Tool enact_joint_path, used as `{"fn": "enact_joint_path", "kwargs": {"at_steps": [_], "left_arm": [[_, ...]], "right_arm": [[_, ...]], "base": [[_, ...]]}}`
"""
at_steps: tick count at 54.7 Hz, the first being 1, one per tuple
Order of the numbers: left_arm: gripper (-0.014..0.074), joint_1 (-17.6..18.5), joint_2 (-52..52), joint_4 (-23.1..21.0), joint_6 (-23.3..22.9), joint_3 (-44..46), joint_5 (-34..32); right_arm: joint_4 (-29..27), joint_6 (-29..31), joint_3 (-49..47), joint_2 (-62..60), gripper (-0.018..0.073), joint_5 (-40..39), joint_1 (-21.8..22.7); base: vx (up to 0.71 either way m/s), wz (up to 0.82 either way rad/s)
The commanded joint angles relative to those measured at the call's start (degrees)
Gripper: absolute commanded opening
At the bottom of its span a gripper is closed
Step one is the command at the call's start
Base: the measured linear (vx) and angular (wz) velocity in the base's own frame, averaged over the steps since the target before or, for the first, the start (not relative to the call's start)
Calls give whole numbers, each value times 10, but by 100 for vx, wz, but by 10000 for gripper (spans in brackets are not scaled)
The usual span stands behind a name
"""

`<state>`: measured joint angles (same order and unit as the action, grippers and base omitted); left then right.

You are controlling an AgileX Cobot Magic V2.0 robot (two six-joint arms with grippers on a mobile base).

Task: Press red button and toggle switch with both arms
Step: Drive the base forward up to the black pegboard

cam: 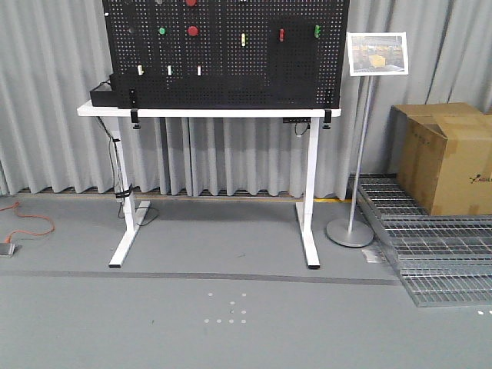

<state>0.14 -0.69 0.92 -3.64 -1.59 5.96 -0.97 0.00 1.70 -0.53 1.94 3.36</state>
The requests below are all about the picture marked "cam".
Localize lower red mushroom button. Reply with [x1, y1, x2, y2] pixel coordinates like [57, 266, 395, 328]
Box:
[188, 25, 199, 37]

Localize black desk control panel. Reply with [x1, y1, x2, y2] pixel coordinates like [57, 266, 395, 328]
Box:
[282, 117, 311, 124]

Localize right black desk clamp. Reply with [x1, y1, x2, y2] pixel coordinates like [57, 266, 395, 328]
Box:
[322, 89, 332, 130]

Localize black desk clamp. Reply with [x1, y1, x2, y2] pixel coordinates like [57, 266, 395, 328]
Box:
[322, 89, 332, 130]
[129, 88, 141, 130]

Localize white standing desk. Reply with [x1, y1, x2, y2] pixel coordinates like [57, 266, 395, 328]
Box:
[77, 101, 342, 269]

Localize left black desk clamp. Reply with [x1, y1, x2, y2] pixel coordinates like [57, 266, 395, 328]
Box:
[129, 88, 141, 130]

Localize black perforated pegboard panel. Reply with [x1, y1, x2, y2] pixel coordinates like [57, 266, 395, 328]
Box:
[102, 0, 350, 109]

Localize black box on desk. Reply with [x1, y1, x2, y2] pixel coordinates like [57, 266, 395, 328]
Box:
[89, 73, 118, 107]

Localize sign stand with photo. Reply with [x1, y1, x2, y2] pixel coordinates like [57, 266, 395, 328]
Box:
[326, 32, 409, 248]

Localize brown cardboard box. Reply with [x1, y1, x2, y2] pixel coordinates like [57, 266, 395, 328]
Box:
[393, 102, 491, 216]

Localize metal floor grating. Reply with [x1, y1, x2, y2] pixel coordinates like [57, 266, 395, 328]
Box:
[357, 175, 491, 308]

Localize grey floor pedal box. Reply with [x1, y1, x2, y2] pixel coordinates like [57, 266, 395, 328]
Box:
[0, 243, 22, 258]

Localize black desk power cable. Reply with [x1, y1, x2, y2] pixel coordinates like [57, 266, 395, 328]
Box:
[95, 116, 159, 227]

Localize green toggle switch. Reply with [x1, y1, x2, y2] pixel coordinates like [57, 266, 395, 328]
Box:
[314, 25, 321, 38]

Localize orange cable on floor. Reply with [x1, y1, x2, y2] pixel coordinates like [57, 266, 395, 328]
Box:
[0, 201, 56, 244]

